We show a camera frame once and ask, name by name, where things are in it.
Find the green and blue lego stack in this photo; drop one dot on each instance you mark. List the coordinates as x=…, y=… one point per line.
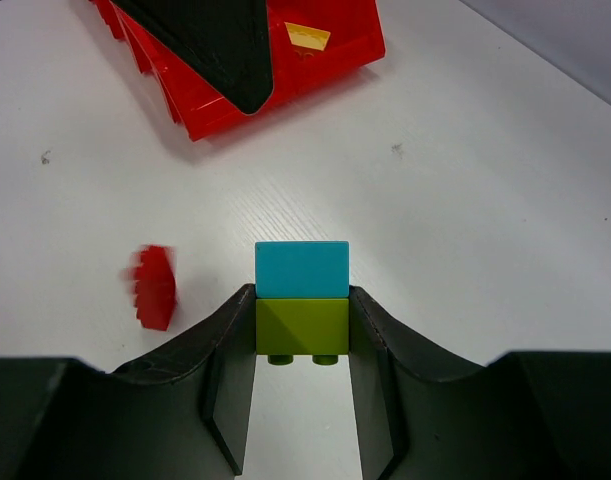
x=302, y=300

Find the yellow long lego plate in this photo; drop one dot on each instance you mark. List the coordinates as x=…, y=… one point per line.
x=306, y=37

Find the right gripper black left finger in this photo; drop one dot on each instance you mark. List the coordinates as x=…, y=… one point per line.
x=180, y=411

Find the red divided bin tray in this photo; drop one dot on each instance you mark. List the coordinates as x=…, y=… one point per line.
x=356, y=40

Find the red lego brick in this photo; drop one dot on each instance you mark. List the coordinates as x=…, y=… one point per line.
x=150, y=280

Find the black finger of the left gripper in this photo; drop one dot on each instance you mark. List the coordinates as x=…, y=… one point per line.
x=226, y=42

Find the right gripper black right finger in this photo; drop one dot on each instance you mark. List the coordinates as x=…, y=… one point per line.
x=423, y=412

